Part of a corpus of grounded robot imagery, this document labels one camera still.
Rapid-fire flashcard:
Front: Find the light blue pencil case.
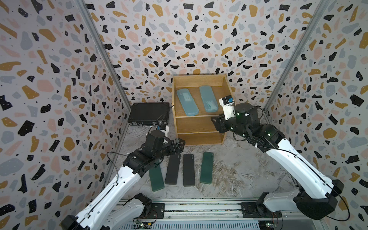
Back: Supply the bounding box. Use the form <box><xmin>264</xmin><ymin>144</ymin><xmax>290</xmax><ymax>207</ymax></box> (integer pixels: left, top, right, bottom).
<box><xmin>199</xmin><ymin>85</ymin><xmax>219</xmax><ymax>113</ymax></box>
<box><xmin>176</xmin><ymin>89</ymin><xmax>199</xmax><ymax>117</ymax></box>

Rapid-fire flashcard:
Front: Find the dark green pencil case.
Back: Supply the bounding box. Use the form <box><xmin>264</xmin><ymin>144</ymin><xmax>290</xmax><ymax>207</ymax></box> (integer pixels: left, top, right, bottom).
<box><xmin>200</xmin><ymin>151</ymin><xmax>214</xmax><ymax>185</ymax></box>
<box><xmin>149</xmin><ymin>165</ymin><xmax>164</xmax><ymax>192</ymax></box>

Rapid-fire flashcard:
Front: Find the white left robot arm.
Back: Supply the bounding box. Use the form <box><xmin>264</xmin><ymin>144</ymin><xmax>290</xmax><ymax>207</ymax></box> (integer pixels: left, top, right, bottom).
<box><xmin>61</xmin><ymin>130</ymin><xmax>186</xmax><ymax>230</ymax></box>

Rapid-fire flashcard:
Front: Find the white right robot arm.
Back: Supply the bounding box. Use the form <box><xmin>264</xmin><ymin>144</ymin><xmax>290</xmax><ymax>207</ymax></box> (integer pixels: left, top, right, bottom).
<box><xmin>211</xmin><ymin>96</ymin><xmax>344</xmax><ymax>220</ymax></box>

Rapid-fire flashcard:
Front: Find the black left pencil case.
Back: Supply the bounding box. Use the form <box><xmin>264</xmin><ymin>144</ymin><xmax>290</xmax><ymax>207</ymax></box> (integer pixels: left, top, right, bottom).
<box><xmin>165</xmin><ymin>154</ymin><xmax>181</xmax><ymax>185</ymax></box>

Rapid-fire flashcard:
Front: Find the black pencil case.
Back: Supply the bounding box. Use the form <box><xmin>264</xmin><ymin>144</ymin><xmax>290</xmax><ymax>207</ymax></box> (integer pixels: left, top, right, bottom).
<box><xmin>183</xmin><ymin>154</ymin><xmax>195</xmax><ymax>187</ymax></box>
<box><xmin>165</xmin><ymin>154</ymin><xmax>181</xmax><ymax>185</ymax></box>

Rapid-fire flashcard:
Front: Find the black right pencil case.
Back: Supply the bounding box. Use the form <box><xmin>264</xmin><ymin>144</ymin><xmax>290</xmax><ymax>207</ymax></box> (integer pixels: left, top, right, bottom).
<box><xmin>183</xmin><ymin>154</ymin><xmax>195</xmax><ymax>187</ymax></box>

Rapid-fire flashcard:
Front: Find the wooden three-tier shelf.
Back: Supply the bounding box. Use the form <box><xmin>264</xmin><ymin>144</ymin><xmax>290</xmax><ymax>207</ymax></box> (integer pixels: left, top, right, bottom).
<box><xmin>172</xmin><ymin>74</ymin><xmax>233</xmax><ymax>146</ymax></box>

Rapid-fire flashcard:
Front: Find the black briefcase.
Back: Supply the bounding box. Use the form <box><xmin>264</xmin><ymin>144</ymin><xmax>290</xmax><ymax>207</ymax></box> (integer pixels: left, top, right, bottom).
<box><xmin>128</xmin><ymin>103</ymin><xmax>172</xmax><ymax>127</ymax></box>

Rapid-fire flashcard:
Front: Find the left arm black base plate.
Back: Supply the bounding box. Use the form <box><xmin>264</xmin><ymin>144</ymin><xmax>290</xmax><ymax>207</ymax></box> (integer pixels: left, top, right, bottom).
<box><xmin>138</xmin><ymin>203</ymin><xmax>165</xmax><ymax>219</ymax></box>

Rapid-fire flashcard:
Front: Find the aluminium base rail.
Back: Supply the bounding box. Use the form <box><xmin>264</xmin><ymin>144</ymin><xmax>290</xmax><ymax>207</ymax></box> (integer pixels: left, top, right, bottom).
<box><xmin>86</xmin><ymin>197</ymin><xmax>325</xmax><ymax>230</ymax></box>

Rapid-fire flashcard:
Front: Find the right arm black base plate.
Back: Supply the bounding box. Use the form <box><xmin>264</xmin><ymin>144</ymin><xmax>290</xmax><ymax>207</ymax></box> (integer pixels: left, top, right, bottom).
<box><xmin>240</xmin><ymin>202</ymin><xmax>282</xmax><ymax>218</ymax></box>

